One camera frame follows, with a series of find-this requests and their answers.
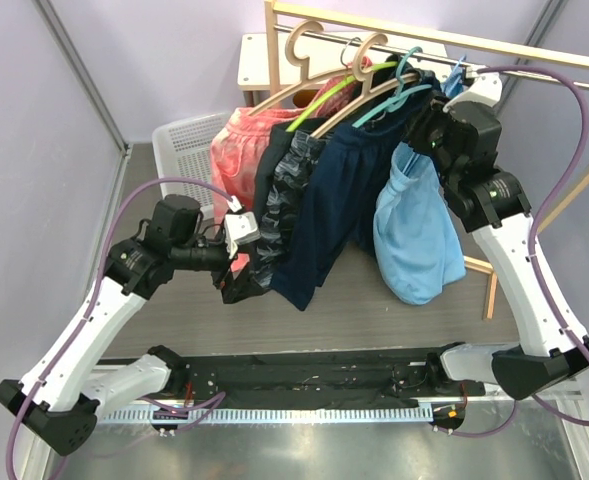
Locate light blue wire hanger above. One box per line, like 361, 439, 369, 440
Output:
441, 55, 467, 98

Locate light blue shorts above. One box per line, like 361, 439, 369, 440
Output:
373, 143, 466, 305

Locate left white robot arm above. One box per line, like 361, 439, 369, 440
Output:
0, 195, 260, 457

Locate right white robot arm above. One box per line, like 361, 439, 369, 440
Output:
406, 93, 589, 400

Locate teal plastic hanger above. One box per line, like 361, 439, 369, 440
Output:
352, 46, 432, 128

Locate right wooden hanger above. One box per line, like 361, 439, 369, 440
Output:
311, 32, 420, 141

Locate wooden hanger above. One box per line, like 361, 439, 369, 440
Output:
311, 32, 420, 141
249, 20, 349, 116

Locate lime green hanger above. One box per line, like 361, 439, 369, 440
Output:
286, 61, 399, 135

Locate navy blue shorts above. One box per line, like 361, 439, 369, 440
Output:
268, 74, 445, 312

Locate black grey patterned shorts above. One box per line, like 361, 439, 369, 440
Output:
251, 67, 425, 291

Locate pink patterned shorts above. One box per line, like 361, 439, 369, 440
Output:
209, 54, 375, 271

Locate left wooden hanger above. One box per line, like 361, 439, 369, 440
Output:
249, 20, 349, 116

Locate white plastic basket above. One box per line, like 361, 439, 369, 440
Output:
152, 112, 231, 211

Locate metal hanging rod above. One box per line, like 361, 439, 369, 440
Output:
303, 31, 589, 92

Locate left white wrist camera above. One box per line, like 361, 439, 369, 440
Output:
223, 196, 260, 260

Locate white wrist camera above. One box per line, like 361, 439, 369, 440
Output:
223, 196, 260, 260
443, 66, 503, 113

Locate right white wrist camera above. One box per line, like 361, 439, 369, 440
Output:
443, 66, 503, 113

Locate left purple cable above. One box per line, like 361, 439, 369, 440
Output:
6, 178, 240, 480

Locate white slotted cable duct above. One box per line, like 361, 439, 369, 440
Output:
101, 403, 433, 426

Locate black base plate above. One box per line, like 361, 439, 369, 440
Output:
128, 344, 488, 411

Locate wooden clothes rack frame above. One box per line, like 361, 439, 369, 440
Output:
264, 1, 589, 321

